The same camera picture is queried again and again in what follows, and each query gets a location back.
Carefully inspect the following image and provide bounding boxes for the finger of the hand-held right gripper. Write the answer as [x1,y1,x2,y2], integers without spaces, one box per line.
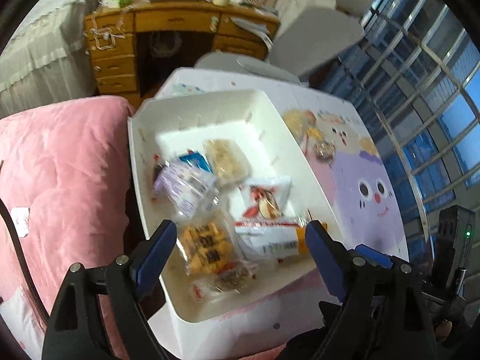
[354,244,394,269]

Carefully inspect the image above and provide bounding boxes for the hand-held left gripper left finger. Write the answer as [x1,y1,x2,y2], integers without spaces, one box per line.
[41,218,178,360]

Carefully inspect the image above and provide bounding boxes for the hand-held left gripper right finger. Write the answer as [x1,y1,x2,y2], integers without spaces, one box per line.
[304,219,438,360]

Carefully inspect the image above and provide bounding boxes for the orange cracker snack packet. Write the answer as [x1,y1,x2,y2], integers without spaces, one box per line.
[177,217,241,275]

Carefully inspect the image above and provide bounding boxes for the long white orange packet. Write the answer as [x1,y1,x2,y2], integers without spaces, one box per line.
[235,223,328,260]

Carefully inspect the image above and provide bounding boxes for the red white cookie packet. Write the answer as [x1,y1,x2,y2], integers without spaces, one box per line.
[234,214,301,234]

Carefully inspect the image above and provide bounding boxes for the purple printed snack packet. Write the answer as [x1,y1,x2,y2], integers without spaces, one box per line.
[153,158,220,219]

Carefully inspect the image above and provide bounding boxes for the dark nut ball packet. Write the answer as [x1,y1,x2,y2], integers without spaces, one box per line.
[312,140,337,163]
[213,262,260,294]

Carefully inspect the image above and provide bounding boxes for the white pictured snack packet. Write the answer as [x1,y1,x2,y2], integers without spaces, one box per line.
[239,175,293,221]

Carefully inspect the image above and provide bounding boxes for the blue white snack packet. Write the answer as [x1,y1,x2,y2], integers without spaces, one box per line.
[178,150,213,174]

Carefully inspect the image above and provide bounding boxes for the clear pale rice cake packet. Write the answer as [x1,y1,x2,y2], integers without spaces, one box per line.
[203,139,252,187]

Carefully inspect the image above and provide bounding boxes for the white storage box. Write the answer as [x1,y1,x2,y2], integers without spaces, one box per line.
[127,89,343,359]

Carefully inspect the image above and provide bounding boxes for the person's right hand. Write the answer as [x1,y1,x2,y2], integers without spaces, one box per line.
[433,319,453,343]

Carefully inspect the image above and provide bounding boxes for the pink plush blanket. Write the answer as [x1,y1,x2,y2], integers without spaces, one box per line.
[0,95,136,360]

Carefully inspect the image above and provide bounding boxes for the white blanket label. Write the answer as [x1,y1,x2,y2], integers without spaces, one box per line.
[12,206,31,238]

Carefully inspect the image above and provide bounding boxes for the pale puffed snack packet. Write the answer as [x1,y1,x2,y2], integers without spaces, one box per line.
[282,109,318,136]

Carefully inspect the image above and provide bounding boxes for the grey chair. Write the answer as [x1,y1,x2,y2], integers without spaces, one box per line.
[194,0,376,84]

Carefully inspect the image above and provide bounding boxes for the wooden desk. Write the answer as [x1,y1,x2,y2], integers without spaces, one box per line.
[83,0,283,97]

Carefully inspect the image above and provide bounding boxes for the bed with white cover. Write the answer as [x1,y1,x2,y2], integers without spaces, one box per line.
[0,0,99,110]

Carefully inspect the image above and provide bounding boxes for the black cable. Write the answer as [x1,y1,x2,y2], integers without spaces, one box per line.
[0,195,50,321]

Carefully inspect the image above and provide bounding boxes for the window frame with bars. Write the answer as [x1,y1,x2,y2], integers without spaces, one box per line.
[311,0,480,241]

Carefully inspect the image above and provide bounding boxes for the white cable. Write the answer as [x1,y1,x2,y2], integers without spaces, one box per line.
[87,9,128,51]

